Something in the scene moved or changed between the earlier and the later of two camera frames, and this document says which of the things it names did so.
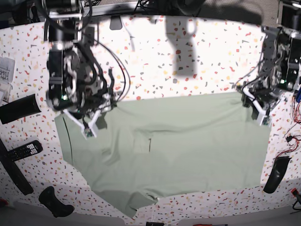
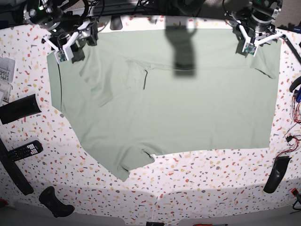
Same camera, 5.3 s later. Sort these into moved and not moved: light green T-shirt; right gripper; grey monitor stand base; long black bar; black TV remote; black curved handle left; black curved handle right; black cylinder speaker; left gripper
Moved: left gripper; right gripper; light green T-shirt
Not moved: black curved handle right; black TV remote; grey monitor stand base; black cylinder speaker; long black bar; black curved handle left
